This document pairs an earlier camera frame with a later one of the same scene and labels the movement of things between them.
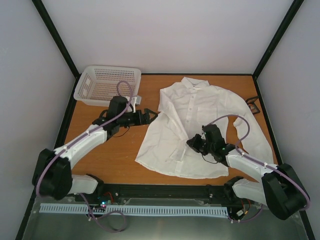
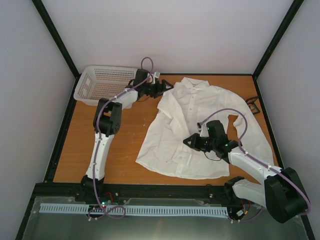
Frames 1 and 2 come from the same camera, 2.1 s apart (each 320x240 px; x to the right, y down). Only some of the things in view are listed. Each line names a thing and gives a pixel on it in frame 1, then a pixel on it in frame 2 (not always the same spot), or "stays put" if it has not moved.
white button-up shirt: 184,109 stays put
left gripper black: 145,117 to 158,91
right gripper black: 193,143 stays put
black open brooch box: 252,104 stays put
